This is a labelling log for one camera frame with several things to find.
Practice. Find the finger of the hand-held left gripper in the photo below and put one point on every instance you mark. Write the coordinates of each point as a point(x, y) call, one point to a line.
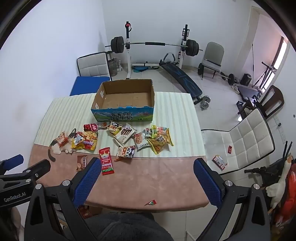
point(39, 168)
point(13, 161)

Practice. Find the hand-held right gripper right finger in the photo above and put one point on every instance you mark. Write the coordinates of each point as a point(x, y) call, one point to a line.
point(208, 180)

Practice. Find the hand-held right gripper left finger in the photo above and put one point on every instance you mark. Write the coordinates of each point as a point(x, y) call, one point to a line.
point(89, 178)

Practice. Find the reddish brown snack packet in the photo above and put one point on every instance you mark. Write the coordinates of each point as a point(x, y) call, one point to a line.
point(81, 163)

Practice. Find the red sachet with crown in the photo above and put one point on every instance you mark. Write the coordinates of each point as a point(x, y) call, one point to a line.
point(106, 162)

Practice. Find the small orange snack packet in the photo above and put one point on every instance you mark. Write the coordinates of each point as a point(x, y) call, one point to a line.
point(61, 139)

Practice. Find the yellow red noodle snack packet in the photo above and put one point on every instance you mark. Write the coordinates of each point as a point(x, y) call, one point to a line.
point(86, 141)

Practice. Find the panda face snack packet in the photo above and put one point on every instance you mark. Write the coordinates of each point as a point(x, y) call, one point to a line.
point(126, 151)

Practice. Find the small clear snack packet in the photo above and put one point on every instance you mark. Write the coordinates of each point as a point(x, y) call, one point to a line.
point(103, 125)

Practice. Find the white chocolate stick packet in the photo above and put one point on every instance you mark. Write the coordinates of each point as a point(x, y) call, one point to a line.
point(126, 135)

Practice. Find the yellow panda snack packet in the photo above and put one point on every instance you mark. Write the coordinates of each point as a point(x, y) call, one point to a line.
point(115, 127)

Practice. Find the yellow biscuit packet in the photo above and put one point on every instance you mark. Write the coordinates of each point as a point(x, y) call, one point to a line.
point(159, 144)

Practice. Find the red wrapper scrap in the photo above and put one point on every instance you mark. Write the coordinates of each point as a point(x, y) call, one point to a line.
point(151, 202)

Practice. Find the white cookie packet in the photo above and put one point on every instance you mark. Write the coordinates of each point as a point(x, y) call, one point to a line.
point(140, 140)

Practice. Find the colourful candy bag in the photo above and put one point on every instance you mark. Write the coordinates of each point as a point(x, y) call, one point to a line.
point(159, 130)

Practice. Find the cardboard box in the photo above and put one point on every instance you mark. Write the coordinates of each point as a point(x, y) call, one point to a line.
point(122, 115)

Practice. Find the small silver snack packet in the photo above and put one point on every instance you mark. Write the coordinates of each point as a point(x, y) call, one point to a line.
point(147, 132)

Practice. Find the flat printed packet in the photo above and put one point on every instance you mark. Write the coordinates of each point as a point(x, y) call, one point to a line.
point(219, 162)

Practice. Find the small red card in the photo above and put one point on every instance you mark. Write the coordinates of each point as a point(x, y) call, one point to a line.
point(230, 149)

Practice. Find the black scooter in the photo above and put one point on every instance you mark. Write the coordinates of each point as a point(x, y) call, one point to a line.
point(254, 171)

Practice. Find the pink table mat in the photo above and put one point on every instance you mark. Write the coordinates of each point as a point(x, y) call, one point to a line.
point(150, 180)

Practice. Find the cream striped table mat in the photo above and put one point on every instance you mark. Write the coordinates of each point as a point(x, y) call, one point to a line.
point(180, 129)

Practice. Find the white padded chair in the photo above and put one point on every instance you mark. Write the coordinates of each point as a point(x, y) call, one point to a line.
point(249, 134)
point(92, 66)

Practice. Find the person's dark fleece clothing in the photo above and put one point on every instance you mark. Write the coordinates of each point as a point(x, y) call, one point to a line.
point(129, 228)

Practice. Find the white goose plush toy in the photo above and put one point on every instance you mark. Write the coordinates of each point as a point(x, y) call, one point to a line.
point(276, 190)

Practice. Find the chrome dumbbell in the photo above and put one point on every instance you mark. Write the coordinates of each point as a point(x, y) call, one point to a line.
point(205, 103)

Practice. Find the orange red bag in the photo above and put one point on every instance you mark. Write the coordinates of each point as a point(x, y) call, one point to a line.
point(289, 201)

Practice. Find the blue cushion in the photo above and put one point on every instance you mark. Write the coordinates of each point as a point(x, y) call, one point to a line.
point(85, 85)

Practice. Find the short barbell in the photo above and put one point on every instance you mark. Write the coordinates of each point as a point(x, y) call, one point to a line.
point(231, 78)

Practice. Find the dark wooden chair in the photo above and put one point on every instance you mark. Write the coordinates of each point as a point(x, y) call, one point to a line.
point(275, 97)

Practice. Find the black sit-up bench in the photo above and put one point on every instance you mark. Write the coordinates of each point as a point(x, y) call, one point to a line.
point(182, 76)

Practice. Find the black speaker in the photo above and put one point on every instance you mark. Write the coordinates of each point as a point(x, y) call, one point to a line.
point(245, 79)

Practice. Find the clear water jug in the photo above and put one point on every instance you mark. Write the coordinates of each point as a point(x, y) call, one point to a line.
point(113, 67)

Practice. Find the blue balance discs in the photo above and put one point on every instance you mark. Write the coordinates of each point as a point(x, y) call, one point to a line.
point(140, 69)

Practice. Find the white barbell rack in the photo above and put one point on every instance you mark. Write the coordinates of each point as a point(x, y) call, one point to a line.
point(128, 60)

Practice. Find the grey chair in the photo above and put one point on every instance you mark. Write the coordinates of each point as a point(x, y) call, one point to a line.
point(214, 53)

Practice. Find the metal exercise stand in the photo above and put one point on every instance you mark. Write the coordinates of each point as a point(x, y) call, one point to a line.
point(268, 67)

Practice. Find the long barbell with black plates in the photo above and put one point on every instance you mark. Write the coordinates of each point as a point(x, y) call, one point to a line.
point(152, 43)

